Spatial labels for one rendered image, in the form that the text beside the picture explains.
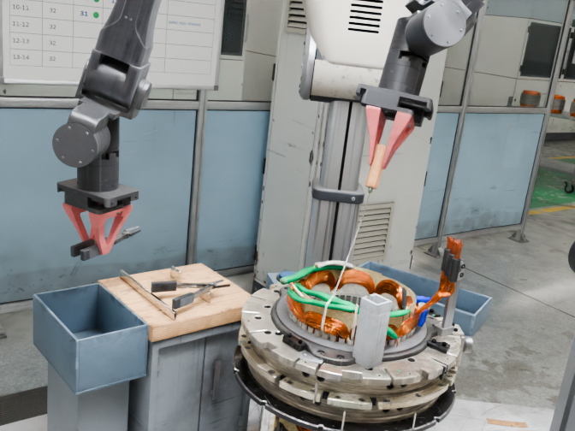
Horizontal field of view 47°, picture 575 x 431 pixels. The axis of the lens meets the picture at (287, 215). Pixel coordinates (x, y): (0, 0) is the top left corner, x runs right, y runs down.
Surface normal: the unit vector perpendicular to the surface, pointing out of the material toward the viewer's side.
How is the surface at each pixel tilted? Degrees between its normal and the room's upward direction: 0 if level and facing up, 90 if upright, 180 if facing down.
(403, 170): 90
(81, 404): 90
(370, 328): 90
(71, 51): 90
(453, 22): 74
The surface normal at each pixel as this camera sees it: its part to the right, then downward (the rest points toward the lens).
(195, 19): 0.58, 0.29
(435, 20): 0.22, 0.03
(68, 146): -0.03, 0.32
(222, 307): 0.11, -0.95
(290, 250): -0.82, 0.09
